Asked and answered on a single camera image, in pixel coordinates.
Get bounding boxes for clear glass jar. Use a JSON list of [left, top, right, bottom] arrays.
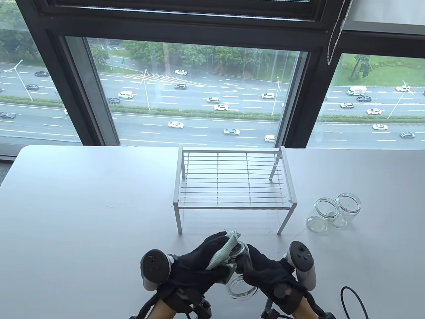
[[331, 193, 362, 228], [227, 241, 259, 299], [305, 197, 340, 233]]

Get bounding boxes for white beaded blind cord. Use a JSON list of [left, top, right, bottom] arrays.
[[327, 0, 352, 65]]

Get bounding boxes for person's left forearm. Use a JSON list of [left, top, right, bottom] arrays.
[[153, 297, 180, 319]]

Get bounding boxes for light green fish scale cloth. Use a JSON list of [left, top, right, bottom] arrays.
[[206, 229, 242, 270]]

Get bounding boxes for black window frame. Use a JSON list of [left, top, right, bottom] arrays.
[[15, 0, 425, 157]]

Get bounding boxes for black cable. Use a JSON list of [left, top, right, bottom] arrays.
[[340, 286, 369, 319]]

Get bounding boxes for person's right hand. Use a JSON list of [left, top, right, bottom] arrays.
[[236, 244, 307, 314]]

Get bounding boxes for black grey hand controller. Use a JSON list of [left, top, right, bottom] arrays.
[[140, 249, 173, 292], [284, 241, 317, 289]]

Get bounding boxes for white wire rack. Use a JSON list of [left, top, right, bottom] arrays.
[[173, 145, 298, 235]]

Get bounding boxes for person's left hand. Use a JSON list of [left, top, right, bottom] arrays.
[[159, 232, 233, 299]]

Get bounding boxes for white roller blind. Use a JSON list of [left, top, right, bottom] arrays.
[[344, 0, 425, 25]]

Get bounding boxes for person's right forearm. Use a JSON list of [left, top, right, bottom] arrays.
[[294, 299, 319, 319]]

